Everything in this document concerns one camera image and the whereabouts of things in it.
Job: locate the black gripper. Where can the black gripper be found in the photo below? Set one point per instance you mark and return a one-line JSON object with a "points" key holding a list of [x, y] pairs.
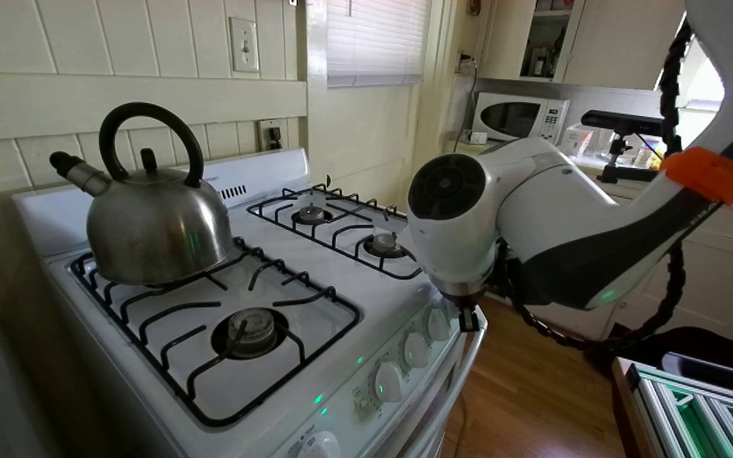
{"points": [[469, 317]]}

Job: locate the white stove knob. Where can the white stove knob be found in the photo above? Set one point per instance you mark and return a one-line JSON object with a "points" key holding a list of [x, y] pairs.
{"points": [[439, 324], [416, 350], [318, 446], [390, 380]]}

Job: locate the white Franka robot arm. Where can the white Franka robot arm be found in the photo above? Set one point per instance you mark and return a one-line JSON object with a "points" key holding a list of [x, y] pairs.
{"points": [[552, 219]]}

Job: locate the round gas burner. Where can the round gas burner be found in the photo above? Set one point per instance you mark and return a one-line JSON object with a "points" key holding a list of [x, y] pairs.
{"points": [[249, 331], [383, 244], [310, 215]]}

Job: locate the white toaster oven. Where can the white toaster oven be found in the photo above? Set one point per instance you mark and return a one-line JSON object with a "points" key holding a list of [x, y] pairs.
{"points": [[357, 296]]}

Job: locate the black stove grate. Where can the black stove grate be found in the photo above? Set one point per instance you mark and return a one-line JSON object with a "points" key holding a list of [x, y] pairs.
{"points": [[341, 230], [164, 308]]}

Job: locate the white microwave oven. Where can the white microwave oven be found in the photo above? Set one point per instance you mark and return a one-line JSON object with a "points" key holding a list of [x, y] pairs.
{"points": [[519, 117]]}

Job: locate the white drawer cabinet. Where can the white drawer cabinet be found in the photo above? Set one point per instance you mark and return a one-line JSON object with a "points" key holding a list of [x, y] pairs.
{"points": [[724, 271]]}

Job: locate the white window blind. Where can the white window blind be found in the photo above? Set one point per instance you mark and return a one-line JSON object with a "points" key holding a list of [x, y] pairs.
{"points": [[374, 41]]}

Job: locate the black camera tripod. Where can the black camera tripod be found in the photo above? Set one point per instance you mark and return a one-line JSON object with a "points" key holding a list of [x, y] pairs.
{"points": [[617, 156]]}

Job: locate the black bar camera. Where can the black bar camera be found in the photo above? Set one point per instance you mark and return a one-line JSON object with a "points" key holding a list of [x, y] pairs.
{"points": [[622, 123]]}

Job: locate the wall power outlet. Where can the wall power outlet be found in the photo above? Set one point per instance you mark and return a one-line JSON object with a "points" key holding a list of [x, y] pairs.
{"points": [[271, 135]]}

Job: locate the white wall cabinet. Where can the white wall cabinet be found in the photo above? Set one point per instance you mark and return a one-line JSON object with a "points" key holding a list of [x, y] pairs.
{"points": [[622, 39]]}

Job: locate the white light switch plate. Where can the white light switch plate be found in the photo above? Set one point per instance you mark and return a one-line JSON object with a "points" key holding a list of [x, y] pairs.
{"points": [[245, 44]]}

